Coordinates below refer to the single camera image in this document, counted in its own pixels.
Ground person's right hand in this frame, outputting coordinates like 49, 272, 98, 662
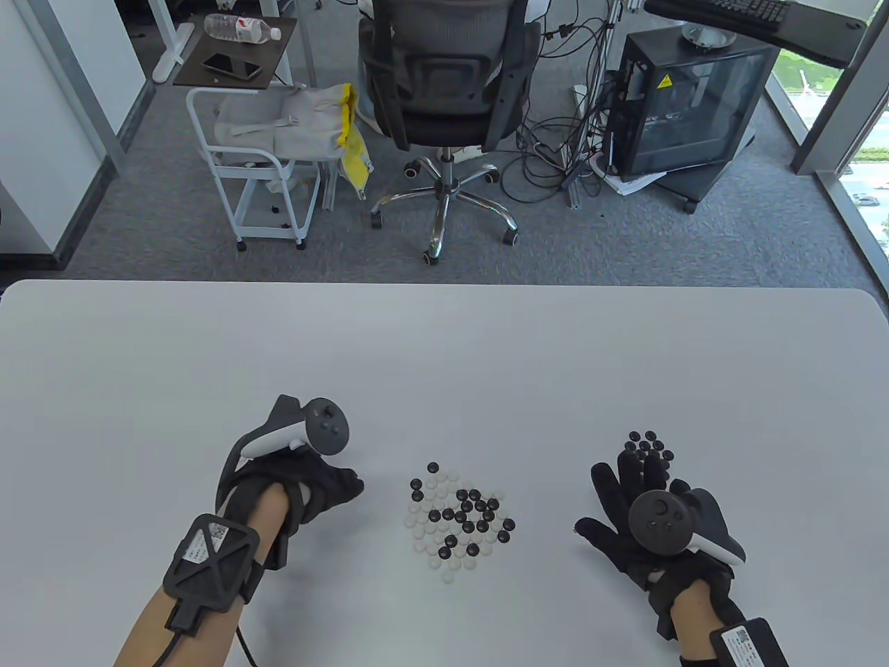
574, 448, 747, 640

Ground person's left hand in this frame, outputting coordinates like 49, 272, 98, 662
221, 450, 365, 572

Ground cluster of black go stones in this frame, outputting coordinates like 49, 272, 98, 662
624, 431, 676, 480

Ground pile of mixed go stones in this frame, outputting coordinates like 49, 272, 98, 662
405, 461, 518, 584

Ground person's left forearm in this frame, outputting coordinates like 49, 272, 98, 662
111, 483, 292, 667

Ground black and white right controller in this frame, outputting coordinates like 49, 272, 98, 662
627, 488, 746, 566

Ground black and white controller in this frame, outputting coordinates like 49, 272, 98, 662
215, 395, 350, 515
627, 488, 746, 566

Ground black and white left controller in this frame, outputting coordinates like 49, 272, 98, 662
215, 395, 350, 515

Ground yellow plastic bag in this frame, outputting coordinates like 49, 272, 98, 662
336, 83, 374, 201

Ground white rolling cart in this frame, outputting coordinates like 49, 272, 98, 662
186, 87, 322, 252

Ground grey fabric bag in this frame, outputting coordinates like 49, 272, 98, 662
214, 87, 348, 164

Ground white papers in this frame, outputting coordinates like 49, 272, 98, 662
590, 153, 667, 195

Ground black wheeled platform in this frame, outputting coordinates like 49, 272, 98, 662
656, 149, 754, 215

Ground brown side table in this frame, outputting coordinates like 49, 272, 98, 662
172, 15, 298, 90

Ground black mesh office chair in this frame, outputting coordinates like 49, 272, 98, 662
358, 0, 542, 268

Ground black smartphone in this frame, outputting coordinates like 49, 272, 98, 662
201, 53, 263, 80

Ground black computer case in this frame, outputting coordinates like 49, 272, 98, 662
608, 29, 780, 183

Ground white desk leg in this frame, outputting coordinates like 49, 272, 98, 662
149, 0, 197, 85

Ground clear plastic water bottle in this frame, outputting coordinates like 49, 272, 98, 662
204, 13, 283, 44

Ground grey window pillar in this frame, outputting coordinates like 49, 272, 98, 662
790, 0, 889, 178

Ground round silver stand base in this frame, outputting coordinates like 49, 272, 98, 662
681, 19, 737, 51

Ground black keyboard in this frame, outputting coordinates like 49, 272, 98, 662
684, 0, 792, 33

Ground black patterned wrist camera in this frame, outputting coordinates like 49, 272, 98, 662
162, 513, 261, 633

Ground black labelled wrist camera box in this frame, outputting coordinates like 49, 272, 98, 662
710, 617, 791, 667

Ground black camera cable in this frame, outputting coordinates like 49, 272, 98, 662
149, 625, 185, 667

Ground aluminium frame post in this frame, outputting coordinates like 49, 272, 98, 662
568, 0, 622, 209

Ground tangle of black floor cables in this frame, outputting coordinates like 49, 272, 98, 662
500, 0, 619, 206

